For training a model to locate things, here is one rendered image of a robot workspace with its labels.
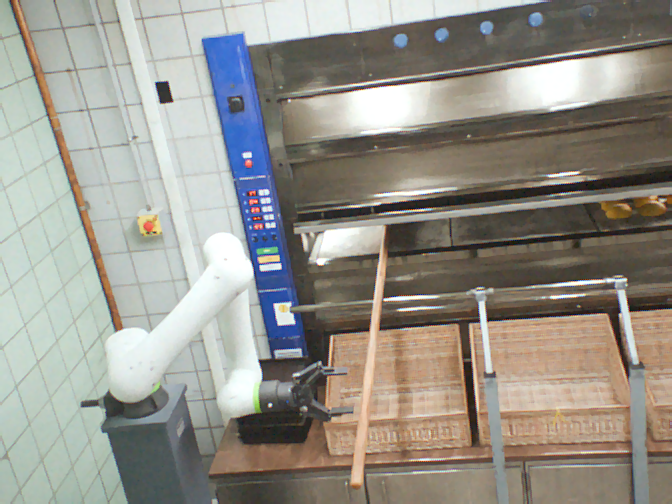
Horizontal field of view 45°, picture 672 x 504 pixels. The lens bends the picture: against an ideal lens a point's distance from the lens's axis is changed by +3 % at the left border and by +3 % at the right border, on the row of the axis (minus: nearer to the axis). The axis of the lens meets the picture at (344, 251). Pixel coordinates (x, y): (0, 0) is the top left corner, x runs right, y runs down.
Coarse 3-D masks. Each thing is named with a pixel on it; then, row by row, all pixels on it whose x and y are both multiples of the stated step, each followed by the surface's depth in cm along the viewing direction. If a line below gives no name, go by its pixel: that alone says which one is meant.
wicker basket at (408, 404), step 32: (416, 352) 336; (352, 384) 342; (384, 384) 340; (416, 384) 339; (448, 384) 337; (352, 416) 328; (384, 416) 325; (416, 416) 297; (448, 416) 296; (352, 448) 306; (384, 448) 304; (416, 448) 303; (448, 448) 302
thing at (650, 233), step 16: (512, 240) 323; (528, 240) 321; (544, 240) 318; (560, 240) 316; (576, 240) 315; (592, 240) 314; (608, 240) 314; (624, 240) 313; (640, 240) 313; (352, 256) 333; (368, 256) 330; (400, 256) 325; (416, 256) 324; (432, 256) 324; (448, 256) 323; (464, 256) 322; (480, 256) 322; (320, 272) 332
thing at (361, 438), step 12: (384, 228) 349; (384, 240) 336; (384, 252) 324; (384, 264) 314; (372, 312) 279; (372, 324) 269; (372, 336) 262; (372, 348) 255; (372, 360) 248; (372, 372) 242; (372, 384) 238; (360, 408) 226; (360, 420) 220; (360, 432) 215; (360, 444) 210; (360, 456) 206; (360, 468) 202; (360, 480) 198
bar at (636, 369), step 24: (480, 288) 289; (504, 288) 286; (528, 288) 285; (552, 288) 284; (576, 288) 283; (624, 288) 280; (480, 312) 286; (624, 312) 277; (504, 456) 287; (504, 480) 291
